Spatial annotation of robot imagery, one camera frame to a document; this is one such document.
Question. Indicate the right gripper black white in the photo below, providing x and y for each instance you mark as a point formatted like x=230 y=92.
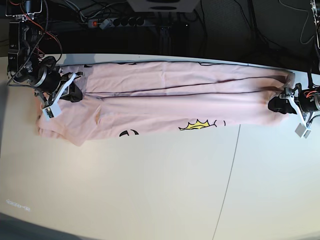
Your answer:
x=48 y=83

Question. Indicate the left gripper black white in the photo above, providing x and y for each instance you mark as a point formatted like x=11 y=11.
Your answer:
x=302 y=102

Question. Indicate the pink T-shirt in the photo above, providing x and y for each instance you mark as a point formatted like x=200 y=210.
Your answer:
x=148 y=97

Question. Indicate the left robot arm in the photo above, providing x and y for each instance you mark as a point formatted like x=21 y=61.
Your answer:
x=315 y=8

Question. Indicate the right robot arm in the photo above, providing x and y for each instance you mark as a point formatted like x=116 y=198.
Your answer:
x=28 y=66

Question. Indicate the white power strip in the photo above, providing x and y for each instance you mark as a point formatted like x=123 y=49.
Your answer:
x=117 y=22

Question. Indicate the grey box with oval hole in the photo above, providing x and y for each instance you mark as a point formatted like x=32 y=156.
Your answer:
x=180 y=6

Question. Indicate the black aluminium table leg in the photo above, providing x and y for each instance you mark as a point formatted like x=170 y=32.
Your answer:
x=165 y=41

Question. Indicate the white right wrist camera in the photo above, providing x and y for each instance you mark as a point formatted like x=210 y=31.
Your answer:
x=51 y=111

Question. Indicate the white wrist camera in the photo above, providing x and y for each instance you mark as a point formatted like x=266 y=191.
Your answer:
x=303 y=131
x=51 y=111

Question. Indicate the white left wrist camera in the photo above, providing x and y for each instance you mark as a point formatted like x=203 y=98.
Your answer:
x=303 y=131

